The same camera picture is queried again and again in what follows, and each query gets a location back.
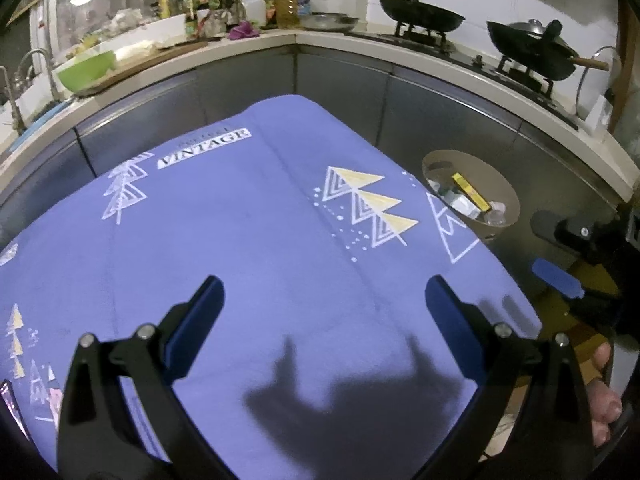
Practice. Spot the grey cabinet fronts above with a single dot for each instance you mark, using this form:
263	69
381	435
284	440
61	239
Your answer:
340	75

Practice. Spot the purple cloth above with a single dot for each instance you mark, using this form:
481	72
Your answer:
244	31

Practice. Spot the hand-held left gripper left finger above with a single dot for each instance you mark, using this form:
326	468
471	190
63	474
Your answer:
200	320

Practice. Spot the white sink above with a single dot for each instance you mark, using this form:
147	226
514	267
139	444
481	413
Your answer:
30	105

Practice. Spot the yellow cardboard box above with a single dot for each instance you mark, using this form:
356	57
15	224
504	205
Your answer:
470	191

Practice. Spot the black smartphone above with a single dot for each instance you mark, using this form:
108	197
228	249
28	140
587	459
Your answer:
11	405

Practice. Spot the row of condiment bottles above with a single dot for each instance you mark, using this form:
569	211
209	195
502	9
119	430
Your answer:
197	2

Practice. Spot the small white box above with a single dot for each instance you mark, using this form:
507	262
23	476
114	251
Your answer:
599	115

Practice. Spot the metal pan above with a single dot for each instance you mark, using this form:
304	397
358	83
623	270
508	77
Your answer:
327	22

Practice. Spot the green bowl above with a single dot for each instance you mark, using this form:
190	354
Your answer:
87	72

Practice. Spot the wooden board under bowl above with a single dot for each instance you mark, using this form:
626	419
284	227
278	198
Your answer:
150	60

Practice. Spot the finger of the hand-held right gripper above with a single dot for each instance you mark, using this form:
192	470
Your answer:
557	277
575	235

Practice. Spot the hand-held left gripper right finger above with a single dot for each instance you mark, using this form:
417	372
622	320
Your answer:
450	320

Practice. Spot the tan round bin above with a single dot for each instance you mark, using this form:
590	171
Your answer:
475	162

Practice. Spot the person's foot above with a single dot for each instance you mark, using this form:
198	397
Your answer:
605	405

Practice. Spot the clear plastic bottle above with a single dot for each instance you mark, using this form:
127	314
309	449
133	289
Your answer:
493	216

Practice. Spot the white tissue pack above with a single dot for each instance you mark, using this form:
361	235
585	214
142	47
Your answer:
462	205

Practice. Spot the black gas stove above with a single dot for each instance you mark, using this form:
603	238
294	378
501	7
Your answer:
465	60

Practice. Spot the metal faucet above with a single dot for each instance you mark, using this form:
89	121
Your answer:
50	75
10	105

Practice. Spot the white plastic jug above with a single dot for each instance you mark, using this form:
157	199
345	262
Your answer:
252	7

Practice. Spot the blue printed cloth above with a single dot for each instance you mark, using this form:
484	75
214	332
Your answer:
250	235

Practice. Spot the glass pot lid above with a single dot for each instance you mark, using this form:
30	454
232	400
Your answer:
602	75

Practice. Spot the white kitchen countertop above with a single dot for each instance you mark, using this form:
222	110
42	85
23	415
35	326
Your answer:
280	35

